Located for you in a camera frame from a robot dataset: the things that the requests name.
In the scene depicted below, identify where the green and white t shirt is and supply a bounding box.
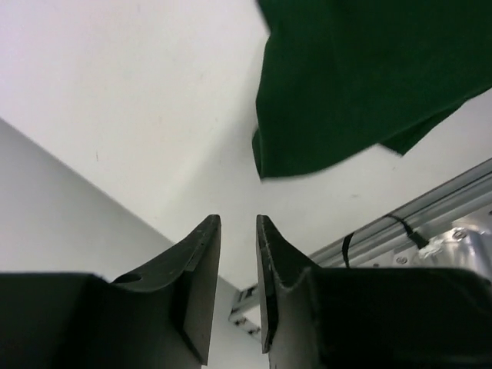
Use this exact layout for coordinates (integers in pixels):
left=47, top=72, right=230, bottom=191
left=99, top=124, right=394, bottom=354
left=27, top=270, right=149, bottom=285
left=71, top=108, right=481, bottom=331
left=252, top=1, right=491, bottom=179

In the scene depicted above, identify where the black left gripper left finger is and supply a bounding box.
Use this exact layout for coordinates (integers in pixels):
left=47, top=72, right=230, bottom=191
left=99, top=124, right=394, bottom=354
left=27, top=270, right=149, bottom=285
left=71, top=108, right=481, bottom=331
left=1, top=215, right=221, bottom=368

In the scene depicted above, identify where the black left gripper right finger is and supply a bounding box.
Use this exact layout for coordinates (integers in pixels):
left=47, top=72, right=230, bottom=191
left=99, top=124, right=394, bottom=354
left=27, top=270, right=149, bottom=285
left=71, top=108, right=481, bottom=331
left=256, top=215, right=491, bottom=368

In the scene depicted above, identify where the aluminium table frame rail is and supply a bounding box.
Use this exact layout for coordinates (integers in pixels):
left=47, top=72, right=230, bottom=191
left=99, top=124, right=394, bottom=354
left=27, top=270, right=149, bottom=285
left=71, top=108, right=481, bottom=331
left=228, top=160, right=491, bottom=341

